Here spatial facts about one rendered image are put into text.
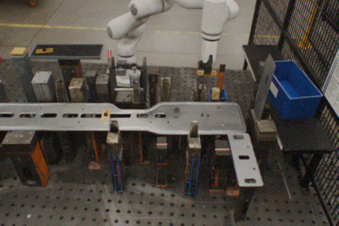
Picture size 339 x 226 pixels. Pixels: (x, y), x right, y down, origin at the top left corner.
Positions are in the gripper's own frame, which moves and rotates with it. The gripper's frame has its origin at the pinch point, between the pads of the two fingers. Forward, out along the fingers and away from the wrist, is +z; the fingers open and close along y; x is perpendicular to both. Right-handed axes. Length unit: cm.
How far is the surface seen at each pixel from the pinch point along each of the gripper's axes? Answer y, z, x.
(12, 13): -335, 128, -239
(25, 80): -31, 29, -95
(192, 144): 23.0, 23.3, -6.7
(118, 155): 22, 32, -39
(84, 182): 17, 59, -59
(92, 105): -8, 28, -54
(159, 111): -2.6, 27.7, -20.9
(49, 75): -18, 17, -76
